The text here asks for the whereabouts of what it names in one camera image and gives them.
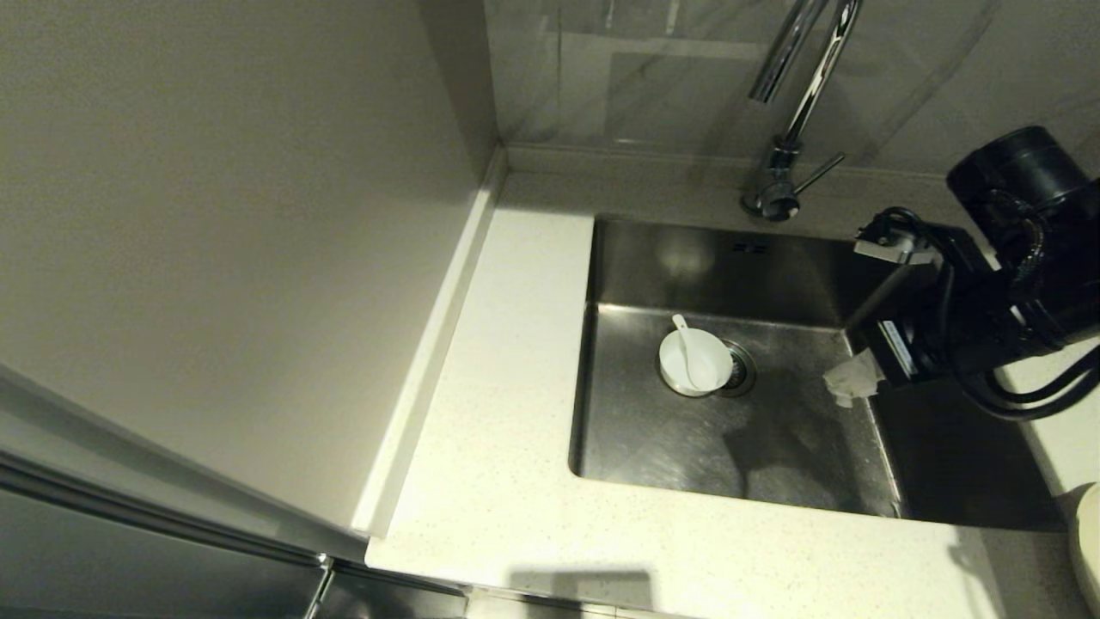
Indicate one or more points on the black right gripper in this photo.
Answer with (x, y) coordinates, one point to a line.
(954, 318)

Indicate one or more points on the small white bowl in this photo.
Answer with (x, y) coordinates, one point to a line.
(715, 361)

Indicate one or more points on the white ceramic spoon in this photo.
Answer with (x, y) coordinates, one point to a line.
(687, 357)

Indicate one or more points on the chrome gooseneck faucet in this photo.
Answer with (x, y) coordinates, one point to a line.
(778, 185)

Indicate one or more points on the white round plate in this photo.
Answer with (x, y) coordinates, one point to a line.
(1090, 550)

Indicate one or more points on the stainless steel sink basin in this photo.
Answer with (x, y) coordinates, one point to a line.
(687, 447)

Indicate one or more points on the round metal drain strainer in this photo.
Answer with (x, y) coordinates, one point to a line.
(744, 370)

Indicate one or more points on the grey base cabinet front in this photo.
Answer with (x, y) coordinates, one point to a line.
(387, 602)

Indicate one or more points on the tall grey metal appliance front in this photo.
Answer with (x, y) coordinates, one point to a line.
(129, 550)

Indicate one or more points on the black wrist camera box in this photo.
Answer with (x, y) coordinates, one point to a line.
(894, 239)

